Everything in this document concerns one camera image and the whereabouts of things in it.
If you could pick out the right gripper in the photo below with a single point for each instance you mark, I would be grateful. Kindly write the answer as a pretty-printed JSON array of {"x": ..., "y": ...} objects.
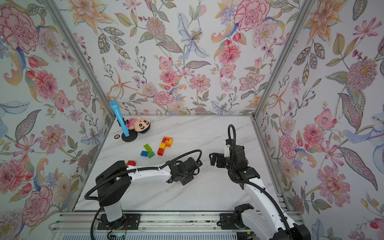
[{"x": 222, "y": 158}]

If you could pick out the plush doll head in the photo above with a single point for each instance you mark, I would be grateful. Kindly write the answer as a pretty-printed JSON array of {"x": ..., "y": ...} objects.
[{"x": 139, "y": 125}]

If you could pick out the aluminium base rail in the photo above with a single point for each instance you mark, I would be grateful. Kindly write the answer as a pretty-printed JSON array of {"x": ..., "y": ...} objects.
[{"x": 149, "y": 226}]

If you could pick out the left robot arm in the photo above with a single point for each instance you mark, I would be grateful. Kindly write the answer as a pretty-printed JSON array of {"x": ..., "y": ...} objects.
[{"x": 112, "y": 184}]

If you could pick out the blue tube on stand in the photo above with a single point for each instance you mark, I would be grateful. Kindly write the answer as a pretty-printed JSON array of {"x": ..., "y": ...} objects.
[{"x": 116, "y": 110}]

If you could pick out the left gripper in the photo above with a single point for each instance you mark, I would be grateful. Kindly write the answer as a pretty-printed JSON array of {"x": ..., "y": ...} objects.
[{"x": 190, "y": 178}]

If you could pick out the lime green lego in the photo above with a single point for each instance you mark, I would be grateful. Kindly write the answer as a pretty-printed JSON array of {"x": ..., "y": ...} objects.
[{"x": 147, "y": 148}]

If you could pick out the black round stand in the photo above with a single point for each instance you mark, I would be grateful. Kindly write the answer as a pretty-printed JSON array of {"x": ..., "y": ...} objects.
[{"x": 129, "y": 136}]

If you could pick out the red square lego brick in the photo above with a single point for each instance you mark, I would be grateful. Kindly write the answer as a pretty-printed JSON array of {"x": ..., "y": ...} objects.
[{"x": 161, "y": 152}]

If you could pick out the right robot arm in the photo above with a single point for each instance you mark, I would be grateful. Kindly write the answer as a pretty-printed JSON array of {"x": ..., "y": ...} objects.
[{"x": 265, "y": 217}]

